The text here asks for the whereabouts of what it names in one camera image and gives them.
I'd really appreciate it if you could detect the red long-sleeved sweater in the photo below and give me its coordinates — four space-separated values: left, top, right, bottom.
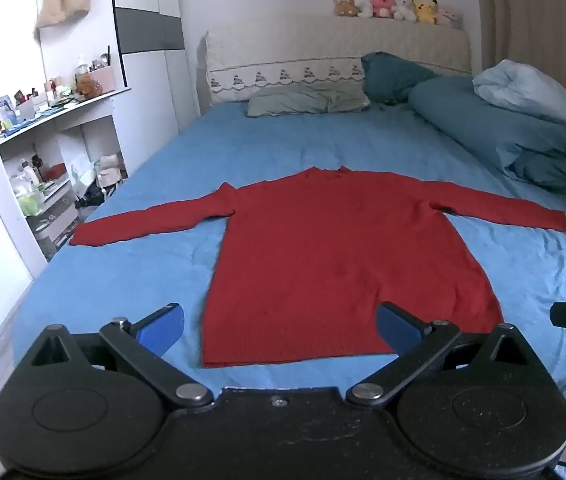
69 166 566 369

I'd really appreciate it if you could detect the teal pillow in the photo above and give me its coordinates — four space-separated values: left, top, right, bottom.
361 52 441 106

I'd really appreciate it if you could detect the teal rolled duvet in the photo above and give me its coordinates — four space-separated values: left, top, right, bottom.
408 76 566 195

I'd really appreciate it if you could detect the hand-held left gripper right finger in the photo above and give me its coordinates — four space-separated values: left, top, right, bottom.
345 301 551 409

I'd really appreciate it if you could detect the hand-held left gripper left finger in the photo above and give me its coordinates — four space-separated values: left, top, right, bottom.
16 302 214 409

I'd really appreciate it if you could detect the row of plush toys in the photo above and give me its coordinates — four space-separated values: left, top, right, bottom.
333 0 464 30

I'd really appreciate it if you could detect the beige curtain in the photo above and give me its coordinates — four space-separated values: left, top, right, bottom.
474 0 566 133

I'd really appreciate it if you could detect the brown plush bear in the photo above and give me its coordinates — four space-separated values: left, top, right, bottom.
76 74 104 100

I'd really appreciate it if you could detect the white detergent bottle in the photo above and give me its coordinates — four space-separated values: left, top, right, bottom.
10 159 44 197

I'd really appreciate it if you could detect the pile of bags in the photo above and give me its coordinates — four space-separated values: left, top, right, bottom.
75 153 128 210

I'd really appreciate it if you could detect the light blue blanket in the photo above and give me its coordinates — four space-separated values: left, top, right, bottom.
473 59 566 130

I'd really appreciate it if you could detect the bed with blue sheet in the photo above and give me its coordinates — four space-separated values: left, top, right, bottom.
13 99 566 411

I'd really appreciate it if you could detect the white and grey wardrobe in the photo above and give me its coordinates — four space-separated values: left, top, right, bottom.
112 0 200 177

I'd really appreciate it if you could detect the cream embroidered headboard cover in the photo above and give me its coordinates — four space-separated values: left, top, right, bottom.
205 13 474 107

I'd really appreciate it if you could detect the grey-green pillow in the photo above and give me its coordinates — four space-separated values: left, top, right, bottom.
247 83 371 118

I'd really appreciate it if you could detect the white shelf unit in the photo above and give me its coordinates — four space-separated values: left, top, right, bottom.
0 87 132 278

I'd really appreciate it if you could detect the cluster of toiletry bottles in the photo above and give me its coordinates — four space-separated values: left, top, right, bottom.
0 46 116 150

